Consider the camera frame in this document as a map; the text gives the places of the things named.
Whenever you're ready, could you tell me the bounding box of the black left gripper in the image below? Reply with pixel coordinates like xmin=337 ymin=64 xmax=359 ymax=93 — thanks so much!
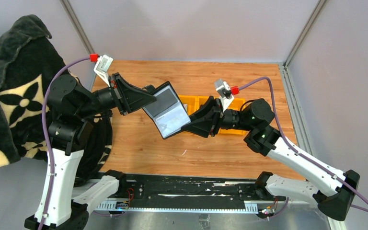
xmin=77 ymin=72 xmax=157 ymax=118

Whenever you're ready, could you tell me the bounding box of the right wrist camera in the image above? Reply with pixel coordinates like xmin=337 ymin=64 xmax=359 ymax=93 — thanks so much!
xmin=214 ymin=79 xmax=234 ymax=111

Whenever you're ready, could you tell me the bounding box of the yellow bin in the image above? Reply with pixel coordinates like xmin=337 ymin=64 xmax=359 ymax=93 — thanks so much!
xmin=196 ymin=96 xmax=209 ymax=110
xmin=218 ymin=98 xmax=246 ymax=136
xmin=179 ymin=95 xmax=199 ymax=115

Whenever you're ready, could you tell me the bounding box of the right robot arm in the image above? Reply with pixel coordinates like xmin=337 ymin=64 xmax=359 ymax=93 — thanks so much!
xmin=181 ymin=97 xmax=360 ymax=221

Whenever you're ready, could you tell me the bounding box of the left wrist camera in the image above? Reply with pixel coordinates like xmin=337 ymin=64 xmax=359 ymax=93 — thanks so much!
xmin=93 ymin=55 xmax=113 ymax=86

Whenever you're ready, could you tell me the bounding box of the black floral blanket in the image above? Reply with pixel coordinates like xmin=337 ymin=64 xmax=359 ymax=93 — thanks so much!
xmin=0 ymin=14 xmax=65 ymax=167

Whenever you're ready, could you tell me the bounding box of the yellow bin right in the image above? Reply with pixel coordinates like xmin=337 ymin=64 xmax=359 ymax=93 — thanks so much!
xmin=218 ymin=98 xmax=246 ymax=136

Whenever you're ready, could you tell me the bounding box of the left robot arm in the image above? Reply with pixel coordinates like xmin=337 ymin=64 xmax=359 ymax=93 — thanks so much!
xmin=24 ymin=73 xmax=156 ymax=230

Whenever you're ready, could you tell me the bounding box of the yellow bin middle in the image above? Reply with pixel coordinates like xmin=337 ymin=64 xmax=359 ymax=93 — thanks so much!
xmin=196 ymin=96 xmax=209 ymax=110

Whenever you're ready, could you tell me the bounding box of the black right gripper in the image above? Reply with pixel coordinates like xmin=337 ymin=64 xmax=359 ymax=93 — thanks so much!
xmin=181 ymin=96 xmax=254 ymax=139

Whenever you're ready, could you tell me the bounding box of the black leather card holder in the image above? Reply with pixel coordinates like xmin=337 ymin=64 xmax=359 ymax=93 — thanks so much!
xmin=143 ymin=81 xmax=191 ymax=139

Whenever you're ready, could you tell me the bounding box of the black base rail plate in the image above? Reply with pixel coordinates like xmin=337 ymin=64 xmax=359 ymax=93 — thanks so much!
xmin=110 ymin=174 xmax=275 ymax=210

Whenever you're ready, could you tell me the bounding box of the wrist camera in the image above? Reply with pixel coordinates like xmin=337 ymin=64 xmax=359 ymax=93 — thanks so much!
xmin=93 ymin=55 xmax=113 ymax=86
xmin=214 ymin=79 xmax=234 ymax=111

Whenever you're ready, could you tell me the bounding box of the yellow bin left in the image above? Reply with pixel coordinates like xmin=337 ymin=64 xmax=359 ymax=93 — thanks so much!
xmin=179 ymin=95 xmax=199 ymax=115

